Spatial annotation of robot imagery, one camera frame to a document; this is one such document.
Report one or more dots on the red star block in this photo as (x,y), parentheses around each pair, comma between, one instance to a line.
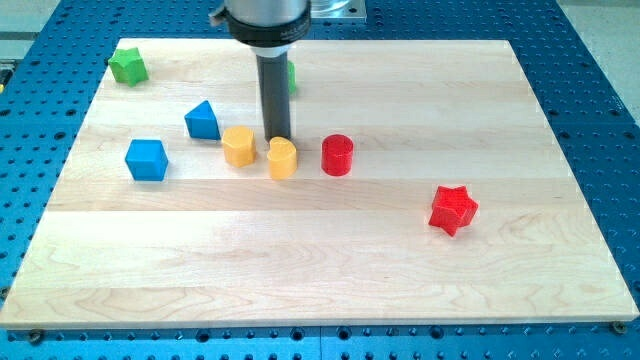
(452,209)

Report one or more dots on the green block behind rod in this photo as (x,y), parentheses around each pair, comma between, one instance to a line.
(292,85)

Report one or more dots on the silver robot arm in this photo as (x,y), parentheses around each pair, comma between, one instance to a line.
(268,27)

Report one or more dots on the yellow heart block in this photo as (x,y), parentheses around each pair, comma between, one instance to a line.
(282,158)

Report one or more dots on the red cylinder block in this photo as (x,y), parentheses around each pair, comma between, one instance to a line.
(337,155)

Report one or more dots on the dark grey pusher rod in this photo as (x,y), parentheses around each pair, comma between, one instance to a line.
(273,78)

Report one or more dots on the green star block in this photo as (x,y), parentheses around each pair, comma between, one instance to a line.
(128,67)

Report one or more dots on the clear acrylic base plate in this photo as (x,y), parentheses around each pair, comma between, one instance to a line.
(339,9)

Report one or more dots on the yellow hexagon block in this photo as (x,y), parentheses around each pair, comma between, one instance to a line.
(239,146)

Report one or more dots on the blue triangle block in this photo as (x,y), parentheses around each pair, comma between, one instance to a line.
(202,122)

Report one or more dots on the blue cube block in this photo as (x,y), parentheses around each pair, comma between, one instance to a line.
(146,160)

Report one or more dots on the wooden board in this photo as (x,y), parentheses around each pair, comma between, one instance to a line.
(213,245)

